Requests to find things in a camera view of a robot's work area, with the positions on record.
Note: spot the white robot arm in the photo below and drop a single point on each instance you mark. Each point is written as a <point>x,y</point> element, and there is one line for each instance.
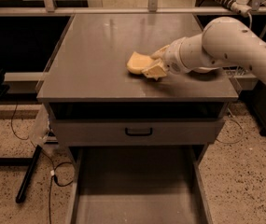
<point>224,42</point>

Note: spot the open grey middle drawer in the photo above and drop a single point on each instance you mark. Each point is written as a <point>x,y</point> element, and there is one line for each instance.
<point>137,185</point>

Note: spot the black table leg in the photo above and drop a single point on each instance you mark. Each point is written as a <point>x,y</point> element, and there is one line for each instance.
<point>20,198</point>

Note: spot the clear plastic bag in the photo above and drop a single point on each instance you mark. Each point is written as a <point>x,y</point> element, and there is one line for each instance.
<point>41,133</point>

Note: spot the grey metal rail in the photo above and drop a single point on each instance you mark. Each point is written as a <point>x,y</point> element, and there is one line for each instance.
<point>68,11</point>

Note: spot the white striped power strip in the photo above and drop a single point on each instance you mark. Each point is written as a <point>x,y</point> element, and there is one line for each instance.
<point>237,6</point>

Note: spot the yellow sponge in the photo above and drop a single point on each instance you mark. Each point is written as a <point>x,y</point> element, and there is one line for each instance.
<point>138,62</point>

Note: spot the black drawer handle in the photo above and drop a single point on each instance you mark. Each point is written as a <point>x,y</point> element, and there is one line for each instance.
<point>139,132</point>

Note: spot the grey drawer cabinet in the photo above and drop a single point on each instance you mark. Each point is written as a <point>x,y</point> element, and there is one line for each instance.
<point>88,78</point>

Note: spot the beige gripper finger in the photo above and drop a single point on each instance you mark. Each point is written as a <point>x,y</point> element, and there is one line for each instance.
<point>159,53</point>
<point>155,70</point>

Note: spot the white bowl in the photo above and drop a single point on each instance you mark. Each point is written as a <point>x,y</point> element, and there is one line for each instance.
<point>204,70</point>

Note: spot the grey top drawer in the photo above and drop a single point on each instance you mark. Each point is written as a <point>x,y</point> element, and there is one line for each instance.
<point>111,132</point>

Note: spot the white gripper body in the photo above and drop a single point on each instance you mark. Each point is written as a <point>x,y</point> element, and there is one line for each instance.
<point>172,57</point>

